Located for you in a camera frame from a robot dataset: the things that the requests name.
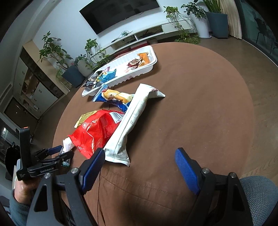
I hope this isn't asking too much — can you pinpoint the red white small snack packet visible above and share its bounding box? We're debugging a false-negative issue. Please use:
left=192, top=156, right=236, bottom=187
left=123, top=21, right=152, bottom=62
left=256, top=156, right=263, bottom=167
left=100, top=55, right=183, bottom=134
left=61, top=137, right=75, bottom=154

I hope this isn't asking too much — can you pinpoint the gold snack packet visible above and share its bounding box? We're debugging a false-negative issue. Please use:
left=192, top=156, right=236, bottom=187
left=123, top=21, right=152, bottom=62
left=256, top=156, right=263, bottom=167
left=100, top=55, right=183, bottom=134
left=74, top=111, right=97, bottom=128

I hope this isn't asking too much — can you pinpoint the red snack bag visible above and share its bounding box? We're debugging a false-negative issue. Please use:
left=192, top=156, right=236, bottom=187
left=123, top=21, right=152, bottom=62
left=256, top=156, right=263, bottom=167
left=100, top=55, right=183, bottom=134
left=69, top=109, right=124, bottom=159

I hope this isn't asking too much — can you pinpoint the long white snack bag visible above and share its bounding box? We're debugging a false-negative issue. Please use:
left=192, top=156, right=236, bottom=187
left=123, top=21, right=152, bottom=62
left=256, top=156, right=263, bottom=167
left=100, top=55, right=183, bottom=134
left=104, top=83, right=165, bottom=167

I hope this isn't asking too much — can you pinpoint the black white snack bag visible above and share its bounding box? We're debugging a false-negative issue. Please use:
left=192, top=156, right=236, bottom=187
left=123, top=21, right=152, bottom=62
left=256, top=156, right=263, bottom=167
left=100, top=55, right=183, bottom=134
left=83, top=71, right=104, bottom=89

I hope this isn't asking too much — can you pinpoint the blue cake snack packet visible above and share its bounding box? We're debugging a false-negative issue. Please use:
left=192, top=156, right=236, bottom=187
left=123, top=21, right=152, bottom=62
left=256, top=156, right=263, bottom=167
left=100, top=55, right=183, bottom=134
left=92, top=88, right=134, bottom=113

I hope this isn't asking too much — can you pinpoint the teal cartoon snack packet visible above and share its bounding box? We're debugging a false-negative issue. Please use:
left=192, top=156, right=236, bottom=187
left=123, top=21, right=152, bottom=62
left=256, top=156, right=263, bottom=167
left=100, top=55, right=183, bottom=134
left=97, top=69, right=116, bottom=83

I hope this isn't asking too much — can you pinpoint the red star candy packet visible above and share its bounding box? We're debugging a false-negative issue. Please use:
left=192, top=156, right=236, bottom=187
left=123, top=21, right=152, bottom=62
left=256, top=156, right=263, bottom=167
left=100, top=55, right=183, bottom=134
left=127, top=58, right=142, bottom=70

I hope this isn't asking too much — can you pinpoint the orange snack bar packet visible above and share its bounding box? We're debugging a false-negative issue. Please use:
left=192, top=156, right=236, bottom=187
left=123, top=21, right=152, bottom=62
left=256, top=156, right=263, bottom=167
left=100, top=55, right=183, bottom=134
left=138, top=52, right=150, bottom=65

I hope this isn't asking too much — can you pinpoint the person's left hand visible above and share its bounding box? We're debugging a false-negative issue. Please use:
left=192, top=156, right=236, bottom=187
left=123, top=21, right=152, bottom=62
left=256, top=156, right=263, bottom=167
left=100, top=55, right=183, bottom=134
left=14, top=177, right=41, bottom=205

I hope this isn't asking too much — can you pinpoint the grey chair seat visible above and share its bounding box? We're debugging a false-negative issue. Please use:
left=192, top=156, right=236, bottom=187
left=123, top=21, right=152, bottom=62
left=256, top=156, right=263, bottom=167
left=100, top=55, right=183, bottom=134
left=240, top=176, right=277, bottom=225

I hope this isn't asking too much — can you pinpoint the wooden white cabinet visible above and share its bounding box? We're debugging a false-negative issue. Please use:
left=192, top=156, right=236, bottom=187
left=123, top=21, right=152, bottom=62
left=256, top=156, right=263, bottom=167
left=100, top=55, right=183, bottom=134
left=4, top=41, right=70, bottom=126

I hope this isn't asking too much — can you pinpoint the plant in white ribbed pot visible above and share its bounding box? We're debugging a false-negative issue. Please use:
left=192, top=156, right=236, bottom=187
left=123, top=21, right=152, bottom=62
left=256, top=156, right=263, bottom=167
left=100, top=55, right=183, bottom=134
left=74, top=54, right=93, bottom=78

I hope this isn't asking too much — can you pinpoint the trailing pothos plant left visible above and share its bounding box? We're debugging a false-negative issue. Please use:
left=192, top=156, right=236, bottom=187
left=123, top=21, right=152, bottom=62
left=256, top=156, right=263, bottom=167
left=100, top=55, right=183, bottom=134
left=84, top=39, right=110, bottom=70

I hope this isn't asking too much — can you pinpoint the trailing pothos plant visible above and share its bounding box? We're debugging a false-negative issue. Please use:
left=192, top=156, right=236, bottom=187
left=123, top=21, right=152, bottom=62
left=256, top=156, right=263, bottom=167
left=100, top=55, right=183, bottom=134
left=84, top=39, right=110, bottom=70
left=164, top=6, right=201, bottom=44

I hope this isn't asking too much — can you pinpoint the left plant in blue pot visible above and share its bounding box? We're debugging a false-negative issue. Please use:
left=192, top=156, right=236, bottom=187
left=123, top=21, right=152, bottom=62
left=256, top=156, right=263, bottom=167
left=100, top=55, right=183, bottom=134
left=39, top=31, right=85, bottom=88

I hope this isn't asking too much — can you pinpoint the white plastic tray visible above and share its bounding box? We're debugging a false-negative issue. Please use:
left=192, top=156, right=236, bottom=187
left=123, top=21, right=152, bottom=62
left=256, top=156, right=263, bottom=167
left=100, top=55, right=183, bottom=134
left=81, top=45, right=157, bottom=97

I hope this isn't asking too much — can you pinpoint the trailing pothos plant right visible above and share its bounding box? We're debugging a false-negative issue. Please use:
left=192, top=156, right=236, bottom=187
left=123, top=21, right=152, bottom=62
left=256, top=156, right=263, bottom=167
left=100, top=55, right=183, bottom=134
left=164, top=6, right=201, bottom=44

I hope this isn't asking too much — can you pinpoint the white tv console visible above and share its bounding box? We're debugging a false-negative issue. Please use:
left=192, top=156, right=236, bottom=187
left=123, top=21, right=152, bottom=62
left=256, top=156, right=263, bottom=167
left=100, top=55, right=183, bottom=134
left=95, top=18, right=194, bottom=57

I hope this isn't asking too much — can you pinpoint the tall plant in blue pot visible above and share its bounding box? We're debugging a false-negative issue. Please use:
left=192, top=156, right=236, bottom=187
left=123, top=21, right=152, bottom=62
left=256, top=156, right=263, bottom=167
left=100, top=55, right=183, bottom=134
left=203, top=0, right=228, bottom=39

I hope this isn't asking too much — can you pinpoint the plant in tall white pot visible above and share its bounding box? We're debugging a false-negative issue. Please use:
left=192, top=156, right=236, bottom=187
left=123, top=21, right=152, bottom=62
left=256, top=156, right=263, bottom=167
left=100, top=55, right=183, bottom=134
left=181, top=2, right=211, bottom=39

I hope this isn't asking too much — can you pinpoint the beige curtain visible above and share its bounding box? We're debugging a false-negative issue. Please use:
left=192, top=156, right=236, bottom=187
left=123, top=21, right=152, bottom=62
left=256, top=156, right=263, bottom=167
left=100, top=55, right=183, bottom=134
left=220, top=0, right=242, bottom=39

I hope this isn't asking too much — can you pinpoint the wall mounted television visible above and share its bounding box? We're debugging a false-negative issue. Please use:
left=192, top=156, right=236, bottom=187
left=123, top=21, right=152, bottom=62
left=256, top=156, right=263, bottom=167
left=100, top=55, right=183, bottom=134
left=80, top=0, right=159, bottom=34

